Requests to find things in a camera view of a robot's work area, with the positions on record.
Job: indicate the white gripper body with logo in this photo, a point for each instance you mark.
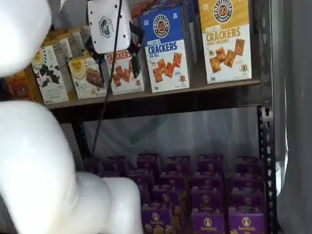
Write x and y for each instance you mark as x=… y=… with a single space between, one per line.
x=109 y=26

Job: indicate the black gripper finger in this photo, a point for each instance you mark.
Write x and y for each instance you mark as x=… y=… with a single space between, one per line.
x=136 y=63
x=91 y=48

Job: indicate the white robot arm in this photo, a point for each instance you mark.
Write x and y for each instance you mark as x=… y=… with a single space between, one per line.
x=29 y=146

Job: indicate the white yellow topped snack box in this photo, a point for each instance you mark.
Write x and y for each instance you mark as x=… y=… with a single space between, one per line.
x=78 y=39
x=62 y=47

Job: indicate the orange white pretzel crackers box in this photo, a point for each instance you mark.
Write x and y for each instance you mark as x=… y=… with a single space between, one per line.
x=143 y=7
x=122 y=78

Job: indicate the yellow white snack bar box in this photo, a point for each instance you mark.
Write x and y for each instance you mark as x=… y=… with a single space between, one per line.
x=83 y=73

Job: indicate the blue white pretzel crackers box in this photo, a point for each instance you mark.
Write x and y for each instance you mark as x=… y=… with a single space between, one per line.
x=191 y=14
x=165 y=31

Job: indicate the brown wooden shelf board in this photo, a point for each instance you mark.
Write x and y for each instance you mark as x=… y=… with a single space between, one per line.
x=170 y=93

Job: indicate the white black patterned cookie box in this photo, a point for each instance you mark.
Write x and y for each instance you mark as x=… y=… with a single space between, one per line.
x=51 y=83

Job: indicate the dark orange snack box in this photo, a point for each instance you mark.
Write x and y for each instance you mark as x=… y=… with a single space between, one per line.
x=19 y=85

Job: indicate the yellow white pretzel crackers box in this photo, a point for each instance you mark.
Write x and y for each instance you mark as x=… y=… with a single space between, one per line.
x=224 y=48

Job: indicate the purple Annie's snack box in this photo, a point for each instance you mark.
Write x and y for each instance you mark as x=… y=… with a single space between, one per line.
x=249 y=165
x=114 y=163
x=148 y=161
x=178 y=164
x=208 y=224
x=207 y=197
x=167 y=195
x=156 y=219
x=207 y=181
x=140 y=176
x=248 y=181
x=210 y=162
x=173 y=179
x=246 y=224
x=247 y=198

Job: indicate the translucent plastic sheet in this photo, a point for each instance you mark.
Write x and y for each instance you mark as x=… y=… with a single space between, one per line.
x=170 y=134

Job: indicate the grey curtain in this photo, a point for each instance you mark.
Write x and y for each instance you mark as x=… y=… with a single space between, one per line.
x=292 y=122

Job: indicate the dark metal shelf frame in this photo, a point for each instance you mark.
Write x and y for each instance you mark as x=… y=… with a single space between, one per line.
x=265 y=97

